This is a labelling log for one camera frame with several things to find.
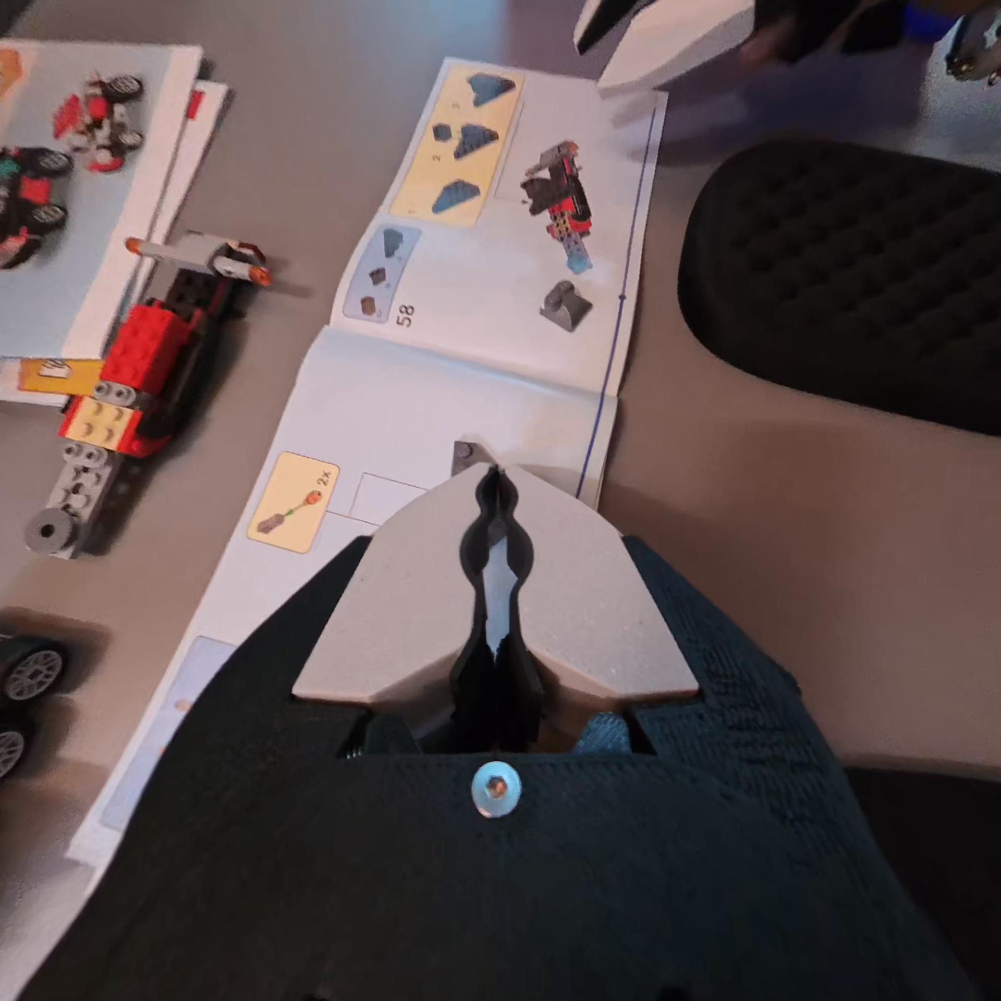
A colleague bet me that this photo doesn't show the grey lego car black wheels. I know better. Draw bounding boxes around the grey lego car black wheels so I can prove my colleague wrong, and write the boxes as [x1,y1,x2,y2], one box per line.
[0,632,69,783]

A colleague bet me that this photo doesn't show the dark grey lego wedge plate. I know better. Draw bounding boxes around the dark grey lego wedge plate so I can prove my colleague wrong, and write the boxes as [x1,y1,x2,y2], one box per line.
[451,438,502,480]

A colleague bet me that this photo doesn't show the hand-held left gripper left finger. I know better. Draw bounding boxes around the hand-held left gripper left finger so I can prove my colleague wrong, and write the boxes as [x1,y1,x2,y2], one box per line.
[291,461,502,755]

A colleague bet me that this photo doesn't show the black textured cushion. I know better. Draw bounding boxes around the black textured cushion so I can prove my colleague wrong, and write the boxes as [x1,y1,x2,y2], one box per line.
[677,139,1001,437]

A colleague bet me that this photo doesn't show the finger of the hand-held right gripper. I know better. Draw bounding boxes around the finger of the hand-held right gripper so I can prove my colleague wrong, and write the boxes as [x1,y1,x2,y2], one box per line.
[573,0,656,57]
[596,0,757,89]

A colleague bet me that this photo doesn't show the red and grey lego dragster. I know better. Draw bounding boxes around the red and grey lego dragster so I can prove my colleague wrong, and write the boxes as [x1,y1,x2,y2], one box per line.
[23,230,274,561]

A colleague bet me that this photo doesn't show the open lego instruction booklet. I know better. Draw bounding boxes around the open lego instruction booklet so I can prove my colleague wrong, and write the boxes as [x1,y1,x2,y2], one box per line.
[66,56,670,871]

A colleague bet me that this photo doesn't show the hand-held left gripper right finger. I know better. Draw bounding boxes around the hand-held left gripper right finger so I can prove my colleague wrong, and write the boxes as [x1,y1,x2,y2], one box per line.
[497,461,701,755]

